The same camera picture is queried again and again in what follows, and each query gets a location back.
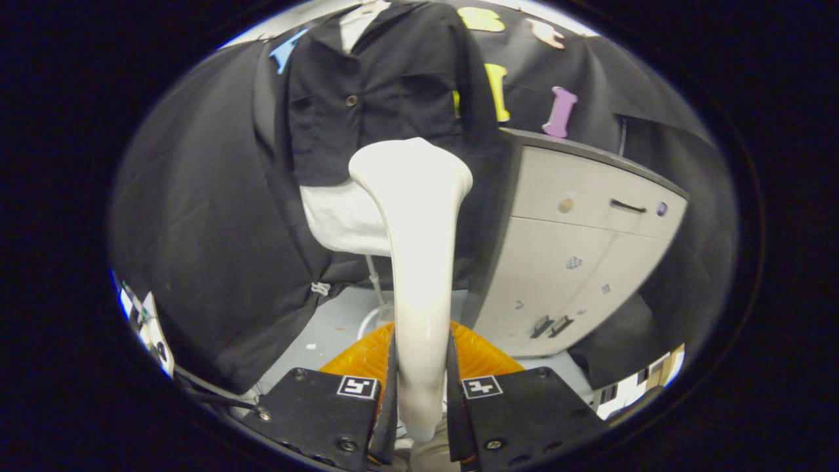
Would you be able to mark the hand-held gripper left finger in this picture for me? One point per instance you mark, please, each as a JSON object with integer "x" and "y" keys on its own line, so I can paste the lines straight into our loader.
{"x": 388, "y": 419}

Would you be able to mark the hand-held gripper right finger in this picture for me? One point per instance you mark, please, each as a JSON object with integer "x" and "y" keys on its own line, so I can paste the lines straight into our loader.
{"x": 455, "y": 419}

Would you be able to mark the black blazer jacket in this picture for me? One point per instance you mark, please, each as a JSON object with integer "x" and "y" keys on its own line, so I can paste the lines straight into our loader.
{"x": 393, "y": 78}

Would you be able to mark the white garment stand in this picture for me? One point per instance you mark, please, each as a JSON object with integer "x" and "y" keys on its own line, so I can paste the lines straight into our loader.
{"x": 375, "y": 282}

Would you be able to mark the person's beige trousers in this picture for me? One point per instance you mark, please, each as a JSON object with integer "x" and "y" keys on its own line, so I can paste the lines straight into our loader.
{"x": 432, "y": 452}

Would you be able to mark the brown white clutter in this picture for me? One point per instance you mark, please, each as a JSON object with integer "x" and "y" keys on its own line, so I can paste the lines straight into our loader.
{"x": 629, "y": 390}

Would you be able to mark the grey cabinet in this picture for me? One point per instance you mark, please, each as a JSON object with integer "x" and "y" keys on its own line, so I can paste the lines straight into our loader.
{"x": 570, "y": 262}

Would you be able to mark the white equipment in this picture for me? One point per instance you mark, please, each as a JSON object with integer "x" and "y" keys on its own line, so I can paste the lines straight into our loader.
{"x": 154, "y": 328}

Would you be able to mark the black backdrop cloth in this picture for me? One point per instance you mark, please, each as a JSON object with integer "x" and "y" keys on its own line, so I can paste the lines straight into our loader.
{"x": 216, "y": 196}

